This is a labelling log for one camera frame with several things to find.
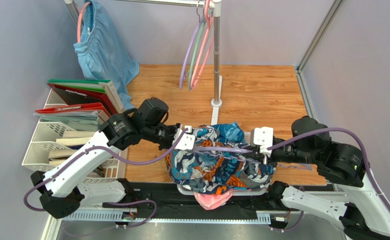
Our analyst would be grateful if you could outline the white rack base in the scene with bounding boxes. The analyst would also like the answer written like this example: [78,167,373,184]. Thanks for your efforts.
[210,75,223,125]

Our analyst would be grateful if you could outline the light blue hung shorts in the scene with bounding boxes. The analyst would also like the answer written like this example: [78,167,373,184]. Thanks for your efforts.
[74,0,140,110]

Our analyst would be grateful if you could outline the purple notched hanger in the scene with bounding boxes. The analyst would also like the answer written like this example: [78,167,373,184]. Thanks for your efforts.
[192,146,313,171]

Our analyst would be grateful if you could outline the pink hanger on rack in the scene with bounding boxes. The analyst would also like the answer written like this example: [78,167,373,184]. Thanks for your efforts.
[188,0,214,90]

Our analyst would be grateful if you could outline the patterned blue orange shorts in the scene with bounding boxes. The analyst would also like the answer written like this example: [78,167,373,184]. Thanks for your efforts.
[164,124,277,195]

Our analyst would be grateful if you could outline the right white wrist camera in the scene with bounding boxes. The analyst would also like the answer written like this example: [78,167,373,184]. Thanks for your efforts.
[250,126,274,157]

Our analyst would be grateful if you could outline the purple plain hanger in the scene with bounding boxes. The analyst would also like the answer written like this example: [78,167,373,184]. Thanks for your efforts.
[179,17,204,90]

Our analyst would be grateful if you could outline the pink shorts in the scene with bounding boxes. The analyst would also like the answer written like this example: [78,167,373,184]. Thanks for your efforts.
[194,190,235,211]

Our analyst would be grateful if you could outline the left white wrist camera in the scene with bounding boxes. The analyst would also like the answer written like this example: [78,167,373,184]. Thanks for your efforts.
[173,124,196,151]

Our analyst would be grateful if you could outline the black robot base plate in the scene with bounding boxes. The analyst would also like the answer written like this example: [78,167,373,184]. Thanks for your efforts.
[119,182,290,219]

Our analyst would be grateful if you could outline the aluminium frame post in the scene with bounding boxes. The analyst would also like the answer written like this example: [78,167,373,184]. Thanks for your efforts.
[296,0,344,72]

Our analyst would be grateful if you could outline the red flat folder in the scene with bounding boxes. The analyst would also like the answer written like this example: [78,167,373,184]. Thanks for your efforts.
[35,102,109,114]

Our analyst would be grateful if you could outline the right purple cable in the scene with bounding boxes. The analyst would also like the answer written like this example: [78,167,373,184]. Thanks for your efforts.
[266,127,390,234]

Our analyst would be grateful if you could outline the green folder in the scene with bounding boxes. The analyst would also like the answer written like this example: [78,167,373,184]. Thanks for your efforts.
[47,78,126,114]

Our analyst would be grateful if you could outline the metal clothes rack rail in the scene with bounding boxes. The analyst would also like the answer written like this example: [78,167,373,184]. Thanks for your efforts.
[121,0,206,7]

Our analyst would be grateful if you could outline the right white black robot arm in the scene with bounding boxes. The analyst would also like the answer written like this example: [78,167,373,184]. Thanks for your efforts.
[244,116,390,240]

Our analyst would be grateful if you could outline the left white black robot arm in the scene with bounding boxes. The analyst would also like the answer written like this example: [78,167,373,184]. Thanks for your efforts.
[31,97,196,219]

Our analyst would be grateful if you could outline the purple cable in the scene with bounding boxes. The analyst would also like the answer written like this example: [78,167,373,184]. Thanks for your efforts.
[23,128,189,213]
[266,127,390,234]

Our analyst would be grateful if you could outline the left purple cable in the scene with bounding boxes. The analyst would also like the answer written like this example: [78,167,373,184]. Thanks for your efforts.
[23,128,189,213]

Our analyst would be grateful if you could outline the red clipboard folder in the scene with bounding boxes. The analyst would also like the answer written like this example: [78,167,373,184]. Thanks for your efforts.
[48,83,119,114]

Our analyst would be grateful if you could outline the slotted cable duct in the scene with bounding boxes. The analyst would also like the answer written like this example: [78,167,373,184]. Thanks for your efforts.
[63,209,271,225]

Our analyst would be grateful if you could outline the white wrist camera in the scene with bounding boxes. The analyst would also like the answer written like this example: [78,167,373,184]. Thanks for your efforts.
[250,126,274,157]
[173,124,196,151]

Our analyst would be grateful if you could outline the green hanger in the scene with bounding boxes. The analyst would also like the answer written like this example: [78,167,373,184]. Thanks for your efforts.
[180,16,210,91]

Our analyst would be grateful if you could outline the metal clothes rack pole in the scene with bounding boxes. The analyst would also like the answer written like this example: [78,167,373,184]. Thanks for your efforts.
[212,0,222,107]

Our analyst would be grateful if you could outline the pink hanger holding shorts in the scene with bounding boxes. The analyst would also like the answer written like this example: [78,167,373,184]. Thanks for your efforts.
[77,1,91,43]

